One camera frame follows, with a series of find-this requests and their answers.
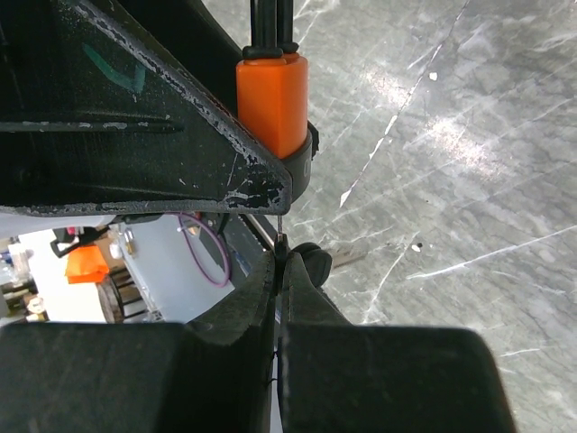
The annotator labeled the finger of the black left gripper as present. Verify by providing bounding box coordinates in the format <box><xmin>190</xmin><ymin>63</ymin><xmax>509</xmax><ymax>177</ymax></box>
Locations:
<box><xmin>1</xmin><ymin>1</ymin><xmax>292</xmax><ymax>217</ymax></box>

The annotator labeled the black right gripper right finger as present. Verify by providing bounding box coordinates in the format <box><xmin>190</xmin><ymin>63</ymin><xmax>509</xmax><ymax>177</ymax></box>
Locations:
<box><xmin>279</xmin><ymin>253</ymin><xmax>516</xmax><ymax>432</ymax></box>

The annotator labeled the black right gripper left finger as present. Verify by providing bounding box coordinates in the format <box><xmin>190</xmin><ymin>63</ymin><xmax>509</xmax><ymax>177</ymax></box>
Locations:
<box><xmin>1</xmin><ymin>253</ymin><xmax>275</xmax><ymax>432</ymax></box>

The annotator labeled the orange black padlock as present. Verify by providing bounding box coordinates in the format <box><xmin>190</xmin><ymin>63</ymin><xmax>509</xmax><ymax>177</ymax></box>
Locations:
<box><xmin>236</xmin><ymin>0</ymin><xmax>319</xmax><ymax>201</ymax></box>

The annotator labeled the black head key pair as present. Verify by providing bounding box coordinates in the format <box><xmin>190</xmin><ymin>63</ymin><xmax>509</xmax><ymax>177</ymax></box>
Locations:
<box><xmin>273</xmin><ymin>216</ymin><xmax>368</xmax><ymax>293</ymax></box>

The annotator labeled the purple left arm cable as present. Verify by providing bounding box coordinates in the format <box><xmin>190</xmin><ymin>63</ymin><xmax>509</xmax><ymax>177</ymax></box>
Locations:
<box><xmin>177</xmin><ymin>211</ymin><xmax>234</xmax><ymax>289</ymax></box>

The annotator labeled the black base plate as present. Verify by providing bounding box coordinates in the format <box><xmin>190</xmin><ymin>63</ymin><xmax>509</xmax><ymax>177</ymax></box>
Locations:
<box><xmin>222</xmin><ymin>214</ymin><xmax>276</xmax><ymax>288</ymax></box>

